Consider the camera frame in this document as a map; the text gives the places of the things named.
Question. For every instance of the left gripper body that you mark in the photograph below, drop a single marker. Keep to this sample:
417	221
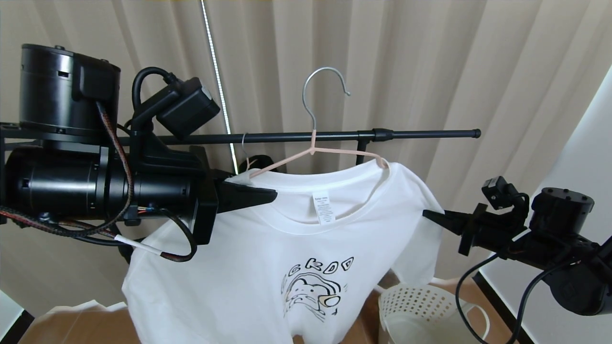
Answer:
177	186

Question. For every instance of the black clothes rack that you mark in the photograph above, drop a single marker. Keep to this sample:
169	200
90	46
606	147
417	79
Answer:
420	134

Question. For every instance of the pink clothes hanger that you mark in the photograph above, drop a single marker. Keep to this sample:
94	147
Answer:
311	105
244	148

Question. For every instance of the black shorts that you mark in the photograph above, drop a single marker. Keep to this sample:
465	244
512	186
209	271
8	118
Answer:
262	161

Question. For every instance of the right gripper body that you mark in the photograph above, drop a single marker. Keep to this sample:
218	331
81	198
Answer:
492	231

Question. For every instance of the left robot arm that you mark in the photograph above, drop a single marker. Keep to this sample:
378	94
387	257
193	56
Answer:
62	143

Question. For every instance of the white laundry basket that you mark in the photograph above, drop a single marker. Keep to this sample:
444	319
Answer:
420	306

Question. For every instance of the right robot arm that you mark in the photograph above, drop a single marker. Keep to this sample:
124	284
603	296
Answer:
564	224

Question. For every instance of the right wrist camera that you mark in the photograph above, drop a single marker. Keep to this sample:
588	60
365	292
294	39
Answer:
502	191

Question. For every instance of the white garment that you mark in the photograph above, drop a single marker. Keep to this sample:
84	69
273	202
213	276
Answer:
239	267

